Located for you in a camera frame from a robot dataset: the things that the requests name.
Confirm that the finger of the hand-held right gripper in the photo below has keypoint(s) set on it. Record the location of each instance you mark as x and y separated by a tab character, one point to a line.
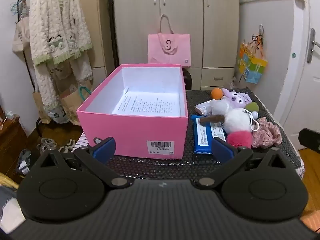
310	138

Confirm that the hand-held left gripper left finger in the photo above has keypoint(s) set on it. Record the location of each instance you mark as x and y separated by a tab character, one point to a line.
105	150

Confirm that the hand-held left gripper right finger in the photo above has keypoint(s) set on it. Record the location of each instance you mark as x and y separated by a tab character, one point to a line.
223	150

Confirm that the pink fuzzy pompom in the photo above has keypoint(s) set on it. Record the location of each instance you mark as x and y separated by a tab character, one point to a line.
240	139

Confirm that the blue wet wipes packet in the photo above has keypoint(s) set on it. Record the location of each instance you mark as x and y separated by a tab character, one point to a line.
203	137

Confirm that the pink cardboard box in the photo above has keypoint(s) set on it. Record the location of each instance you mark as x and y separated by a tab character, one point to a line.
130	132

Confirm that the white mesh bath sponge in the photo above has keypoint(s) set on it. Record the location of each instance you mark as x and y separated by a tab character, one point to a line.
220	107

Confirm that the floral fabric scrunchie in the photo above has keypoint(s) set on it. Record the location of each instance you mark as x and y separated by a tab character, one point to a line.
266	132

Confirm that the white snack packet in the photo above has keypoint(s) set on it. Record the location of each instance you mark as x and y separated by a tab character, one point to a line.
202	107

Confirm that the green powder puff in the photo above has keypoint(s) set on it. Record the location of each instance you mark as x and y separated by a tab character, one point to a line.
252	106

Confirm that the purple plush toy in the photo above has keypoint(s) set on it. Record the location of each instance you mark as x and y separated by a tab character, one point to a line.
235	97

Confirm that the orange ball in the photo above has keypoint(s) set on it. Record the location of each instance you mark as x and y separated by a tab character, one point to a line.
216	93

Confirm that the white door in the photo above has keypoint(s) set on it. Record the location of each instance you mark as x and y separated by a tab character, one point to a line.
303	85

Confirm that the pair of shoes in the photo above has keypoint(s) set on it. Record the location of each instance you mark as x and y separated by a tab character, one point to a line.
47	143

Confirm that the printed paper sheet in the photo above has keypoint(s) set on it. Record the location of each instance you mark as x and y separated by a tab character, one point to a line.
147	105

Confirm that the crumpled clear plastic bag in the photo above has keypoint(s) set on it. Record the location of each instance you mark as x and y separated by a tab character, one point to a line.
233	81

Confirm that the plain brown paper bag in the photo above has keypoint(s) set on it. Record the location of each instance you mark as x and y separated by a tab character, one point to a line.
40	107

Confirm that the black suitcase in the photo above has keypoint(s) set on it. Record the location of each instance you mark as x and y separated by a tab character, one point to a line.
187	80

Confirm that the colourful gift bag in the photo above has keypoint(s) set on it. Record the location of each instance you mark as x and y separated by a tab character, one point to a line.
253	67

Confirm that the dark wooden cabinet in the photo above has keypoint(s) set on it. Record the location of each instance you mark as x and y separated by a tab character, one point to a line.
12	140

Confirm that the black clothes rack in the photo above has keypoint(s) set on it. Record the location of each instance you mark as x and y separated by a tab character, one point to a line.
30	70

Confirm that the pink paper bag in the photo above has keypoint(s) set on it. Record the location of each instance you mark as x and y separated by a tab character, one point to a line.
160	50

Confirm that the white knitted cardigan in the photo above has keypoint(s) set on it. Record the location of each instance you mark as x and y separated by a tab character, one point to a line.
57	25

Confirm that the beige t-shirt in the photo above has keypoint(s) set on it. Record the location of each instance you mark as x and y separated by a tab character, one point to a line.
20	37

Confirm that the beige wardrobe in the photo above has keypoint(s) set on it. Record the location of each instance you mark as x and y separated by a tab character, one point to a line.
180	12

